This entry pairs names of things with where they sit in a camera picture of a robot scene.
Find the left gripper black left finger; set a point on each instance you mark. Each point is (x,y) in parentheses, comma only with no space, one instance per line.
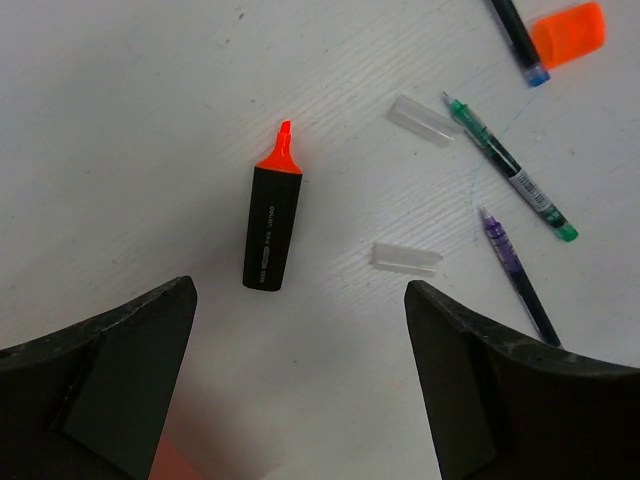
(90,401)

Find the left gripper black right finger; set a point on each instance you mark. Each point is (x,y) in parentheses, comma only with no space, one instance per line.
(503,405)

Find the purple pen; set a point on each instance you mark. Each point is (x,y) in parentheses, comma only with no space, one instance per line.
(518,277)

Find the clear pen cap lower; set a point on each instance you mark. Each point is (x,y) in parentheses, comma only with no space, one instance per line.
(404,260)

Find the clear pen cap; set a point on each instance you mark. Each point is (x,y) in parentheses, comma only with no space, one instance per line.
(422,121)
(404,260)

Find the green pen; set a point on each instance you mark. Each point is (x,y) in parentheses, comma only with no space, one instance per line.
(505,163)

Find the uncapped orange highlighter black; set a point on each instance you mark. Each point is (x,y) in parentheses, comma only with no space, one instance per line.
(275,192)

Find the clear pen cap upper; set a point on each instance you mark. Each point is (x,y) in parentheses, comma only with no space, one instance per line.
(422,121)

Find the blue pen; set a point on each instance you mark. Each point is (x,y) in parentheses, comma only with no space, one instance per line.
(527,57)

